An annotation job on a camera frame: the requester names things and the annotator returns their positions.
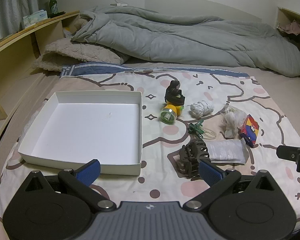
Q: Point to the colourful small card box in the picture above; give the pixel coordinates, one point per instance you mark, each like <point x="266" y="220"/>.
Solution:
<point x="250" y="130"/>

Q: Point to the green glass bottle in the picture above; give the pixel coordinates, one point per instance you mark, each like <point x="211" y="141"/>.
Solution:
<point x="52" y="3"/>

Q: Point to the beige bed sheet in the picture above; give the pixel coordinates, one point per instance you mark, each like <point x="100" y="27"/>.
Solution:
<point x="27" y="87"/>

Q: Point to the grey curtain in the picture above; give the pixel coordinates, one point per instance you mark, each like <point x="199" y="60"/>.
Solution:
<point x="12" y="7"/>

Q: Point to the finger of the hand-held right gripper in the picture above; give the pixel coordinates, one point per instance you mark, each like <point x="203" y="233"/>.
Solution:
<point x="290" y="152"/>

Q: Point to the white power adapter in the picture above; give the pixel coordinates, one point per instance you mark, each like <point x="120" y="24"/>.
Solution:
<point x="118" y="4"/>

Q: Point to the cartoon printed blanket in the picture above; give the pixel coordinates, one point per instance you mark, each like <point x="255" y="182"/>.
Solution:
<point x="240" y="92"/>

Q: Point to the wooden headboard shelf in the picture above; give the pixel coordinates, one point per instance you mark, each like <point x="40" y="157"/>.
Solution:
<point x="14" y="55"/>

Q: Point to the white cardboard box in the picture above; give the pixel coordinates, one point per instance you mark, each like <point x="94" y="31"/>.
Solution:
<point x="89" y="130"/>

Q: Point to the black tray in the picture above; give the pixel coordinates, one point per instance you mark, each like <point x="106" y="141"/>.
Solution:
<point x="59" y="13"/>

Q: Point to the brown plush toy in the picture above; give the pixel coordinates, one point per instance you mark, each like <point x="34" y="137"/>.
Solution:
<point x="81" y="23"/>

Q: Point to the tissue box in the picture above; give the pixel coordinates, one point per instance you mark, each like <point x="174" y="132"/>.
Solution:
<point x="34" y="18"/>

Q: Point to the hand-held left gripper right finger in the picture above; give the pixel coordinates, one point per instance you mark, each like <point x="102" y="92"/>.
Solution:
<point x="210" y="172"/>

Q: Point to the beige fluffy blanket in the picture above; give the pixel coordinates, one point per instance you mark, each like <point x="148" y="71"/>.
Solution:
<point x="72" y="52"/>

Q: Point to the beige rubber band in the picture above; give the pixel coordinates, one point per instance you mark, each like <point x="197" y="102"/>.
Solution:
<point x="210" y="134"/>

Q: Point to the pink clothes pile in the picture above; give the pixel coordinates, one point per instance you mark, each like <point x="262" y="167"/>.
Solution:
<point x="294" y="27"/>

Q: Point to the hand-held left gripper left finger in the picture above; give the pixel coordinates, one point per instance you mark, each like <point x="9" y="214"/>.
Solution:
<point x="89" y="171"/>

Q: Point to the grey duvet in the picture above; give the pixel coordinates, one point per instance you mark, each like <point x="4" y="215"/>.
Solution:
<point x="190" y="37"/>

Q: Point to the brown hair claw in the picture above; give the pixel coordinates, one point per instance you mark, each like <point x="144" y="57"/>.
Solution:
<point x="192" y="155"/>

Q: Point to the white cotton wad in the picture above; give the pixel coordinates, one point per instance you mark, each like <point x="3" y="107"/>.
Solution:
<point x="231" y="126"/>

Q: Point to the wooden side shelf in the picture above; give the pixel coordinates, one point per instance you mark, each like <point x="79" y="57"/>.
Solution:
<point x="280" y="17"/>

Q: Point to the white cloth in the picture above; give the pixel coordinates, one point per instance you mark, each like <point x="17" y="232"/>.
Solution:
<point x="201" y="108"/>

